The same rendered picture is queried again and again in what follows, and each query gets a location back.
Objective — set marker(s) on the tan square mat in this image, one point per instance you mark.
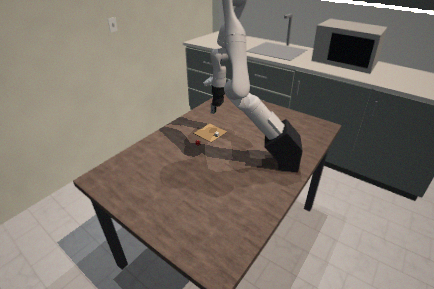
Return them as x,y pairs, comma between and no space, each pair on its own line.
208,132

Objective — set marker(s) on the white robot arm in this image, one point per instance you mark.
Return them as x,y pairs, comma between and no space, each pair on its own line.
232,36

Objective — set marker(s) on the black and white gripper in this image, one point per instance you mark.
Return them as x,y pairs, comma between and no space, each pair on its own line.
217,91

